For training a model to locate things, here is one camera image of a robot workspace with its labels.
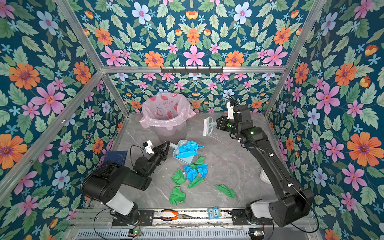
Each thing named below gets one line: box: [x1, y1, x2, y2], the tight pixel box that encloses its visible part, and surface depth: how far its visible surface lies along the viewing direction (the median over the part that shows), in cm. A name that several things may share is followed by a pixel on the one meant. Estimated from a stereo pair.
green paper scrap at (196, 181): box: [187, 176, 205, 189], surface depth 86 cm
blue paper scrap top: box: [174, 141, 205, 159], surface depth 80 cm
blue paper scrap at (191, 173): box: [183, 165, 198, 182], surface depth 89 cm
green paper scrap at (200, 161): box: [190, 156, 205, 169], surface depth 91 cm
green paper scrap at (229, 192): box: [214, 184, 237, 199], surface depth 83 cm
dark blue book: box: [104, 150, 128, 166], surface depth 98 cm
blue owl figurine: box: [207, 207, 221, 220], surface depth 76 cm
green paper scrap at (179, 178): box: [171, 167, 187, 186], surface depth 88 cm
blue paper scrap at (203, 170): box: [197, 163, 209, 179], surface depth 90 cm
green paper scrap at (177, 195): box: [169, 186, 186, 206], surface depth 82 cm
